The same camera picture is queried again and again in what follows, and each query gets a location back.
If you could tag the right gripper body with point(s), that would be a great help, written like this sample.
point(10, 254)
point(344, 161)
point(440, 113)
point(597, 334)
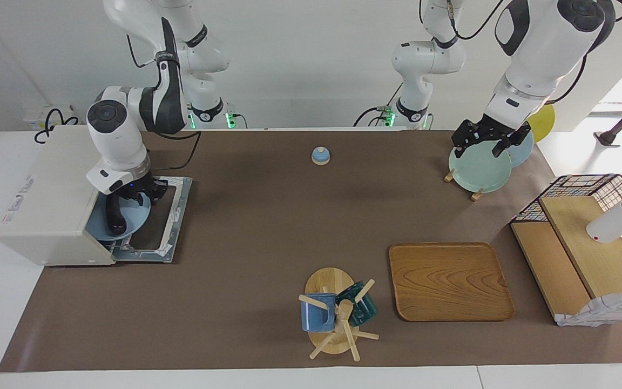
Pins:
point(137, 192)

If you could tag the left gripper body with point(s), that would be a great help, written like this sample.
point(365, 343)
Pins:
point(495, 129)

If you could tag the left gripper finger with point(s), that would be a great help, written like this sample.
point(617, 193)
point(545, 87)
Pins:
point(513, 140)
point(465, 136)

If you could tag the dark purple eggplant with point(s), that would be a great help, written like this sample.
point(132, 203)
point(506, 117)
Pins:
point(117, 221)

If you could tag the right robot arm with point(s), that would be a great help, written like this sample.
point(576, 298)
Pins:
point(114, 129)

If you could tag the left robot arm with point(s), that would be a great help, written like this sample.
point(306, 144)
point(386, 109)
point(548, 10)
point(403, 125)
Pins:
point(538, 48)

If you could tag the grey oven door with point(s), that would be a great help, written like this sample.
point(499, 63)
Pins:
point(173, 216)

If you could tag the white toaster oven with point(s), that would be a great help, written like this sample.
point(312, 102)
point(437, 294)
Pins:
point(54, 200)

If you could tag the pale blue plate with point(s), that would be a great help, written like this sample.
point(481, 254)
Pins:
point(522, 154)

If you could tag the light blue plate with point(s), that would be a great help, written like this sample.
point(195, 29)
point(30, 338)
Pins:
point(138, 213)

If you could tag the yellow plate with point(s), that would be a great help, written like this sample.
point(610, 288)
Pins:
point(543, 121)

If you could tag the pale green plate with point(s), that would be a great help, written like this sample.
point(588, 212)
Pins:
point(478, 170)

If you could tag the wooden plate rack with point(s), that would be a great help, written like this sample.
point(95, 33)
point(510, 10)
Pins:
point(476, 195)

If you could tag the white bottle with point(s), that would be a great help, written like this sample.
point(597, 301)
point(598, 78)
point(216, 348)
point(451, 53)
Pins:
point(616, 221)

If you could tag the wooden shelf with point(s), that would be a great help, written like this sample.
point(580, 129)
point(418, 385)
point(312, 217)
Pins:
point(586, 259)

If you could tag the small blue call bell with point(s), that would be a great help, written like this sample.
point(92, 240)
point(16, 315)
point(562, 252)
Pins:
point(320, 156)

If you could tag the brown wooden tray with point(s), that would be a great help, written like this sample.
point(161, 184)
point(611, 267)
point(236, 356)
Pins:
point(448, 281)

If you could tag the white patterned cloth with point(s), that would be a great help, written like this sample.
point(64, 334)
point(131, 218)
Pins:
point(608, 308)

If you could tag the wooden mug tree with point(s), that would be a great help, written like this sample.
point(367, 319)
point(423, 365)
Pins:
point(328, 281)

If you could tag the teal glass mug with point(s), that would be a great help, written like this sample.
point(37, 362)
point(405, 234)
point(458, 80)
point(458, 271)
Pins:
point(365, 309)

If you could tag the blue mug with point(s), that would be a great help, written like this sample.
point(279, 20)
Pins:
point(313, 316)

